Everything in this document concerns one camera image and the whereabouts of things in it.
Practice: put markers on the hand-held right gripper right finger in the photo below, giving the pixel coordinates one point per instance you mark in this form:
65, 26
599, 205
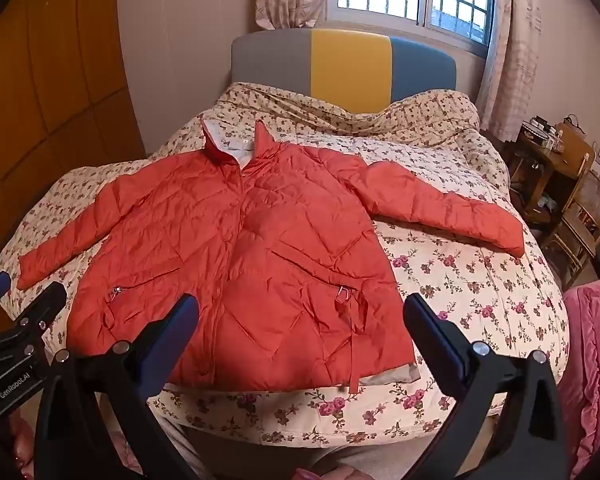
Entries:
425, 322

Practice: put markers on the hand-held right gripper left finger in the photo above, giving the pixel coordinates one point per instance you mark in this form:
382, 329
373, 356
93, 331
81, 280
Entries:
180, 317

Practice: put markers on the orange puffer jacket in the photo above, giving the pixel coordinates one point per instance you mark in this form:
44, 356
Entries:
280, 240

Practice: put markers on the floral bedspread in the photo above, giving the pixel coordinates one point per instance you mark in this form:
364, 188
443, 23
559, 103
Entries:
455, 285

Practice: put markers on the person's grey pants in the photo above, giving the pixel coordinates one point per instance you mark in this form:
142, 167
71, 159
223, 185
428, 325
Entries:
360, 455

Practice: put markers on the pink quilted cloth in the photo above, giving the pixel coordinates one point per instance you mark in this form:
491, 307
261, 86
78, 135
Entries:
595, 350

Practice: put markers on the wooden side table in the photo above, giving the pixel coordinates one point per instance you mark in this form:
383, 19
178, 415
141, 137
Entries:
522, 160
575, 147

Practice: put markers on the wooden chair with woven back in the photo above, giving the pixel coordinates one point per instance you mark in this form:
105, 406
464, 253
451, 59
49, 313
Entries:
592, 205

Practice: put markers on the wooden wardrobe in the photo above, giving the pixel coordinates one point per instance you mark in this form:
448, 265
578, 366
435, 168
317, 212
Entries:
55, 85

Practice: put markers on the grey pillow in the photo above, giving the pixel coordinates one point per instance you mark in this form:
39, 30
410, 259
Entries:
350, 70

